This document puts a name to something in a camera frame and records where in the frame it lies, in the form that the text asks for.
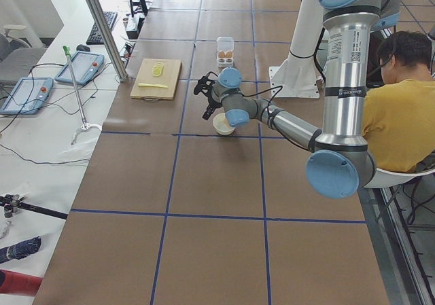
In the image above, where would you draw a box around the black keyboard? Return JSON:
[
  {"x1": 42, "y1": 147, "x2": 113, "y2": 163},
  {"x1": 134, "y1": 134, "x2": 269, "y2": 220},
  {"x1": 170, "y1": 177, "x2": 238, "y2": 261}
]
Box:
[{"x1": 85, "y1": 11, "x2": 118, "y2": 46}]

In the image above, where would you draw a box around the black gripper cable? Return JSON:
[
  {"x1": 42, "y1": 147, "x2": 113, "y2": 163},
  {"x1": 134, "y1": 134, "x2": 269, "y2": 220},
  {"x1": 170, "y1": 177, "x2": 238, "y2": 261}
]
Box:
[{"x1": 263, "y1": 85, "x2": 285, "y2": 129}]

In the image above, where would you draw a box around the yellow plastic knife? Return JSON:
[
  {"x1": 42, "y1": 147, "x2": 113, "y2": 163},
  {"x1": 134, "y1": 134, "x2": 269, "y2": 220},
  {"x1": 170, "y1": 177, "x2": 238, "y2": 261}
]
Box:
[{"x1": 138, "y1": 83, "x2": 169, "y2": 88}]

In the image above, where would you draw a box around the white chair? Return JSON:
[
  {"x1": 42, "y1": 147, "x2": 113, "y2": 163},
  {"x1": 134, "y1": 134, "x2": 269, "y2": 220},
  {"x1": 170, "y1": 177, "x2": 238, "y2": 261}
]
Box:
[{"x1": 364, "y1": 151, "x2": 434, "y2": 189}]

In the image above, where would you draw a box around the metal reacher grabber tool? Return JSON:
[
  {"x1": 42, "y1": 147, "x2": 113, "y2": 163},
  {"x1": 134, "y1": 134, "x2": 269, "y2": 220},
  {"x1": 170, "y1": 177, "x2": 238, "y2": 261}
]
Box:
[{"x1": 63, "y1": 46, "x2": 102, "y2": 145}]

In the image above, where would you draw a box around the aluminium frame post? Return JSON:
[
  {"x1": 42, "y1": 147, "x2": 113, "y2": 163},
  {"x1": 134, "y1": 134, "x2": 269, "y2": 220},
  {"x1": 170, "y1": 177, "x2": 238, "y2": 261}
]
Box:
[{"x1": 86, "y1": 0, "x2": 128, "y2": 82}]

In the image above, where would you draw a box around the dark blue folded umbrella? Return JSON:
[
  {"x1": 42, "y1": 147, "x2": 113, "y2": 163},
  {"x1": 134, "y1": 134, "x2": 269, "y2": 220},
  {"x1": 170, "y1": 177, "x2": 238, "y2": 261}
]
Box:
[{"x1": 0, "y1": 236, "x2": 41, "y2": 264}]

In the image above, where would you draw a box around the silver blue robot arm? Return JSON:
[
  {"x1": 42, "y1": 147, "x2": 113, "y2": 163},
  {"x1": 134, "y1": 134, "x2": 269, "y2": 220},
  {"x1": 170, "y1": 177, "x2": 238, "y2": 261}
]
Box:
[{"x1": 194, "y1": 0, "x2": 400, "y2": 198}]

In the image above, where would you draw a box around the black tripod rod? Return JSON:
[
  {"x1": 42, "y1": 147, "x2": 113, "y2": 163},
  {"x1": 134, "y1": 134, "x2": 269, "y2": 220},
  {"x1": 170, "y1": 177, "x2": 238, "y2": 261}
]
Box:
[{"x1": 1, "y1": 194, "x2": 68, "y2": 220}]

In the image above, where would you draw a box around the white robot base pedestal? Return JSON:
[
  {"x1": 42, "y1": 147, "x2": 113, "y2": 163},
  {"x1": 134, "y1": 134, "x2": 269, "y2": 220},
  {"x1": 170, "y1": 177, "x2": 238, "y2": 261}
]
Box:
[{"x1": 269, "y1": 0, "x2": 324, "y2": 98}]

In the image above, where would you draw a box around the white bowl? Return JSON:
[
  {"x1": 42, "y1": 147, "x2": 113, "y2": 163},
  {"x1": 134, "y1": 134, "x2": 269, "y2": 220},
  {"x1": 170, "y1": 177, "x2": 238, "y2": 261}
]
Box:
[{"x1": 212, "y1": 113, "x2": 235, "y2": 136}]

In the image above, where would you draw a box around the bamboo cutting board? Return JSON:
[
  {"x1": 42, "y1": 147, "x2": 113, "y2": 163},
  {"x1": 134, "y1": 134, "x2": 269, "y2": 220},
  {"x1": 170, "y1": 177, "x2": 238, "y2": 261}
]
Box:
[{"x1": 130, "y1": 58, "x2": 181, "y2": 100}]

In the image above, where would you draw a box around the blue teach pendant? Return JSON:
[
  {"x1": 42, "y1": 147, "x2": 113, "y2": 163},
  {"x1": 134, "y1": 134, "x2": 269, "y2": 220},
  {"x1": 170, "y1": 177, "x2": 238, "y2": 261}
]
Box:
[
  {"x1": 54, "y1": 51, "x2": 105, "y2": 86},
  {"x1": 1, "y1": 77, "x2": 54, "y2": 115}
]

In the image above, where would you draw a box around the clear plastic egg box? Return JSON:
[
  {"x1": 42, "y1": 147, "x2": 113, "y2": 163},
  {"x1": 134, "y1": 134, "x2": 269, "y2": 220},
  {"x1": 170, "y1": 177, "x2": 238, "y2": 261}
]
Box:
[{"x1": 216, "y1": 36, "x2": 234, "y2": 68}]

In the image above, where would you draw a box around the blue teach pendant far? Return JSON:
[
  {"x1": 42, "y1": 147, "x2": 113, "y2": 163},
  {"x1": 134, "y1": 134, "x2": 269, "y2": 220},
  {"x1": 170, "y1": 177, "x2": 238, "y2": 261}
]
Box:
[{"x1": 54, "y1": 51, "x2": 105, "y2": 86}]

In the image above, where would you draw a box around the blue teach pendant near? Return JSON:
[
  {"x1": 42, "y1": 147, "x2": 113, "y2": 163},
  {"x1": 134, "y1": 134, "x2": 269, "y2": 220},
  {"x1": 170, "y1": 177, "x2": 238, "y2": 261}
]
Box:
[{"x1": 1, "y1": 77, "x2": 54, "y2": 115}]

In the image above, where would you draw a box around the black computer mouse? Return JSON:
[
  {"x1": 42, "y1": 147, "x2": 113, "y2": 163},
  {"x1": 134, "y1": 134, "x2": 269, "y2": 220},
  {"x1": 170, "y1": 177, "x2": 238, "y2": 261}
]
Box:
[{"x1": 76, "y1": 44, "x2": 90, "y2": 52}]

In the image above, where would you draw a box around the red cylinder object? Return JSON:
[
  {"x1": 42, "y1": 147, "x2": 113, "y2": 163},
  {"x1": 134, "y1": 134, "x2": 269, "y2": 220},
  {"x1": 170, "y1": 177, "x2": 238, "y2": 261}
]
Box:
[{"x1": 1, "y1": 270, "x2": 43, "y2": 297}]

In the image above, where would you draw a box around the grey office chair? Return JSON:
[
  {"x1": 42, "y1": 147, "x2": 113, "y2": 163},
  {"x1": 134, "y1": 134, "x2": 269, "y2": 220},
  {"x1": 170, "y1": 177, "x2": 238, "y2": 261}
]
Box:
[{"x1": 1, "y1": 24, "x2": 47, "y2": 88}]

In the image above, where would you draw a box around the person in yellow shirt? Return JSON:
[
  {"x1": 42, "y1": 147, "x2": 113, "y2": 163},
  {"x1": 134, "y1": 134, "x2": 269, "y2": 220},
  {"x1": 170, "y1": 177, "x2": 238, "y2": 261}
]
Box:
[{"x1": 362, "y1": 31, "x2": 434, "y2": 173}]

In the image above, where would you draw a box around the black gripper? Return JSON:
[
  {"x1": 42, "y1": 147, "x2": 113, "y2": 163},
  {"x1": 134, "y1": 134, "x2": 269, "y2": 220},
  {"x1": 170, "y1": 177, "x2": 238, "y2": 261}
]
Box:
[{"x1": 194, "y1": 75, "x2": 220, "y2": 120}]

